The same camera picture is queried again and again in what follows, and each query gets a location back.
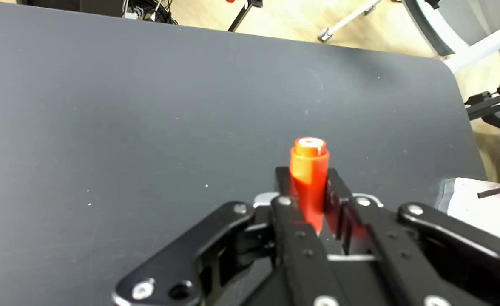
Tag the black floor equipment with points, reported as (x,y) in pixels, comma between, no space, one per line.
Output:
(90,6)

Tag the white office chair base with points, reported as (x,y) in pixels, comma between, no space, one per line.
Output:
(484,45)

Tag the black hex key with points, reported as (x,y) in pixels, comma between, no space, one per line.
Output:
(490,193)

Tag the black stand leg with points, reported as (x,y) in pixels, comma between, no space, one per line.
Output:
(243,11)

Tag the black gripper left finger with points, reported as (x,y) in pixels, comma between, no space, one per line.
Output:
(294,255)

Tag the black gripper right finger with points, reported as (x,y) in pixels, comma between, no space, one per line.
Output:
(430,238)

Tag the white paper sheet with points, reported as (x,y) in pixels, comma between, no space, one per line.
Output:
(464,210)

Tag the silver metal rod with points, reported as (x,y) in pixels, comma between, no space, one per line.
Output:
(340,26)

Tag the red and white marker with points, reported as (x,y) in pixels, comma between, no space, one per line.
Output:
(309,170)

